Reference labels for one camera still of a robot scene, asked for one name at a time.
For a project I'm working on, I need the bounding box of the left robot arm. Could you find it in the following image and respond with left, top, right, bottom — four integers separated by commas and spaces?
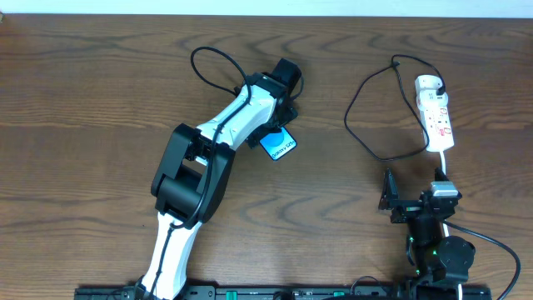
135, 59, 303, 299

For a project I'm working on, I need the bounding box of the black right camera cable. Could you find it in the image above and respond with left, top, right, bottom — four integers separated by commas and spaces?
441, 219, 522, 300

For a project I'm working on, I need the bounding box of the blue screen Galaxy smartphone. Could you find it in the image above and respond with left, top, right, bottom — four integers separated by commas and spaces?
260, 127, 297, 161

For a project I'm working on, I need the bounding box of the white power strip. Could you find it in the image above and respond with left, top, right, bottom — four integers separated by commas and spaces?
416, 90, 454, 153

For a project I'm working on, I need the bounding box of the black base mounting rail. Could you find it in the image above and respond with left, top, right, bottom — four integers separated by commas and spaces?
73, 284, 493, 300

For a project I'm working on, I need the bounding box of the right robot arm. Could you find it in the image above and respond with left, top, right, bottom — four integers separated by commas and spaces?
378, 168, 476, 299

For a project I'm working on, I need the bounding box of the white USB wall charger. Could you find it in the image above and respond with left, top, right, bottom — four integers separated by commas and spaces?
415, 74, 446, 96

